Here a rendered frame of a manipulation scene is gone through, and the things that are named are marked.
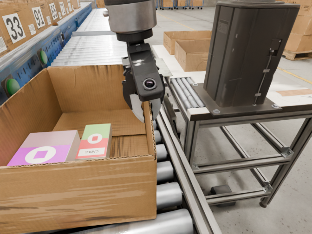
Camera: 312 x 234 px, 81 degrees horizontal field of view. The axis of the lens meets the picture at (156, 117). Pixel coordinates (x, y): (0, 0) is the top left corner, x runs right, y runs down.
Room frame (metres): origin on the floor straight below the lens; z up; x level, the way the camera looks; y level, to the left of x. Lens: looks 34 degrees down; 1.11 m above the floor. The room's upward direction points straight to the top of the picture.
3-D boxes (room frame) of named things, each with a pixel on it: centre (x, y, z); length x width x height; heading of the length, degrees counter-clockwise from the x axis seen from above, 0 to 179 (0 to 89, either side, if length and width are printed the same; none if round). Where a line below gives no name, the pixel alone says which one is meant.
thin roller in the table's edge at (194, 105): (0.72, -0.13, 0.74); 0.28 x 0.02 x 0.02; 9
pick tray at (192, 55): (1.10, -0.32, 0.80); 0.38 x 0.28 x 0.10; 96
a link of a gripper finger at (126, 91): (0.37, 0.05, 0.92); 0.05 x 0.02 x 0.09; 102
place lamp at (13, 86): (0.62, 0.52, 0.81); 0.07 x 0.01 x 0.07; 12
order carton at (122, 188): (0.36, 0.16, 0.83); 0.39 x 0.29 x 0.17; 6
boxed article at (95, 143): (0.36, 0.16, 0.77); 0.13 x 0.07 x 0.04; 6
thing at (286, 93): (1.07, -0.33, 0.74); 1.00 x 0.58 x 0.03; 9
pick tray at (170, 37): (1.42, -0.26, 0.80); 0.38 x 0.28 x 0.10; 98
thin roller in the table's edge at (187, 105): (0.72, -0.11, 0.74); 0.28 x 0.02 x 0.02; 9
